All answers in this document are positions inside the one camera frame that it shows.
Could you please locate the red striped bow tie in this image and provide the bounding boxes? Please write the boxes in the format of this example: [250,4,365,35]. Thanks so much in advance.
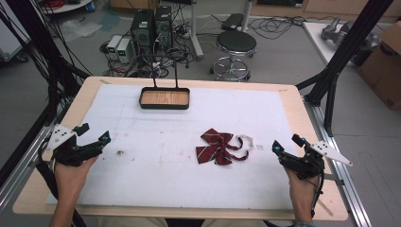
[195,128,255,166]

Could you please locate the computer towers on floor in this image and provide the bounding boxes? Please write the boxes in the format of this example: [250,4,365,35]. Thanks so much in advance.
[99,3,198,79]

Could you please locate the white power supply unit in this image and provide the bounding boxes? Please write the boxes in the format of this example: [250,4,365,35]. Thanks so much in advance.
[106,34,123,61]
[115,38,133,64]

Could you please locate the brown cardboard box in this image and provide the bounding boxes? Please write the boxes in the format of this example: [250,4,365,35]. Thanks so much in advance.
[357,21,401,111]

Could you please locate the person's left hand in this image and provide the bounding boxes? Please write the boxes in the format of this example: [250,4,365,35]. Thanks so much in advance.
[53,156,99,203]

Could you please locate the black round stool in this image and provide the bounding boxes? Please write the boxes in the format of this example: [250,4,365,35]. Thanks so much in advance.
[210,29,258,82]

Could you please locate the clear plastic sheet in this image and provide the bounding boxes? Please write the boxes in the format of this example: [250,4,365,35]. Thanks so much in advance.
[59,18,104,43]

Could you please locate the black stand with wooden tray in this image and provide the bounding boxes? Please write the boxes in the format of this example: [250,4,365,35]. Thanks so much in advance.
[135,54,191,111]

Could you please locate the black floor cables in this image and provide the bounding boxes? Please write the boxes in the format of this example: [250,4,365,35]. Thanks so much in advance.
[247,14,337,41]

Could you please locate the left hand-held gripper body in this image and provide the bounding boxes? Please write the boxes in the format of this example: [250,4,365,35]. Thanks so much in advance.
[46,123,104,167]

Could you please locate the white board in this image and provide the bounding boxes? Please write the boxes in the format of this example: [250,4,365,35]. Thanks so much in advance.
[302,21,384,68]

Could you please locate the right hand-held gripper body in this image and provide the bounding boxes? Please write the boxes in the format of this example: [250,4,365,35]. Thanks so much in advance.
[278,140,354,181]

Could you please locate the black cable sleeve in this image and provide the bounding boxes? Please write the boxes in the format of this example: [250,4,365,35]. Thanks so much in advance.
[35,161,88,227]

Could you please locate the grey metal table leg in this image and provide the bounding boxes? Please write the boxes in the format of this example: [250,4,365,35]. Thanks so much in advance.
[188,0,205,61]

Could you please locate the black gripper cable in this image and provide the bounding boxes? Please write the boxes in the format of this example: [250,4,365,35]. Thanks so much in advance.
[309,168,326,219]

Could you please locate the round white table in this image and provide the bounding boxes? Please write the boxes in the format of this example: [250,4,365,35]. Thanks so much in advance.
[40,0,95,15]

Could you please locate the white table mat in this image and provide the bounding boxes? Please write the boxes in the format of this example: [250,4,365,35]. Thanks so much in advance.
[45,83,296,211]

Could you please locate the person's right hand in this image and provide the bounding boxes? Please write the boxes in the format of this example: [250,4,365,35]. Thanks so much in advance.
[285,167,321,220]

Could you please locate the aluminium rail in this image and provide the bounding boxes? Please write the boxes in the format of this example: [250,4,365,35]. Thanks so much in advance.
[0,122,55,213]
[304,96,374,227]

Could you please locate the black flat case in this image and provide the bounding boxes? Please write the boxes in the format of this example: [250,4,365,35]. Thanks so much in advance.
[220,12,246,32]

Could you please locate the black frame strut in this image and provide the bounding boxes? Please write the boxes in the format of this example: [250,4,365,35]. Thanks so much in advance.
[295,0,395,138]
[0,0,92,127]

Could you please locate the black computer tower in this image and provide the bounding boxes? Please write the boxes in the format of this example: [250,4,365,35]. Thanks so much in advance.
[154,5,174,52]
[130,9,156,55]

